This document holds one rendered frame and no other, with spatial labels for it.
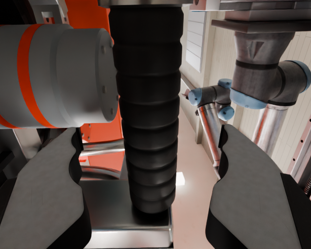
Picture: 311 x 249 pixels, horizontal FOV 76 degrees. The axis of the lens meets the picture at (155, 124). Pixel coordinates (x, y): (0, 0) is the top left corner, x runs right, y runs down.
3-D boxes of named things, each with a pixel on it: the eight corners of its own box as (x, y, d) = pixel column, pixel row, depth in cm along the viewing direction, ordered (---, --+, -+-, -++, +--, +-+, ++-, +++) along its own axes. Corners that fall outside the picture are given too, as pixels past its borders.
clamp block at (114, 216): (46, 230, 14) (65, 268, 17) (174, 228, 14) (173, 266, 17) (72, 178, 18) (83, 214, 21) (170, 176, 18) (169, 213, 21)
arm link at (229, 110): (237, 104, 95) (234, 120, 99) (222, 97, 104) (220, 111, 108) (223, 107, 92) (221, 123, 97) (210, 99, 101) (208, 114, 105)
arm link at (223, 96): (218, 84, 87) (215, 107, 93) (239, 81, 91) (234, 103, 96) (208, 79, 93) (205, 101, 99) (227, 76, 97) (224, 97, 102)
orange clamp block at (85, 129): (51, 139, 54) (66, 144, 63) (80, 138, 54) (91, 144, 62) (54, 114, 56) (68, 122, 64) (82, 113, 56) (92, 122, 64)
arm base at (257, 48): (311, 29, 49) (297, 69, 54) (272, 25, 62) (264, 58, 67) (253, 31, 48) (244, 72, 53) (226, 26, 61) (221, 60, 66)
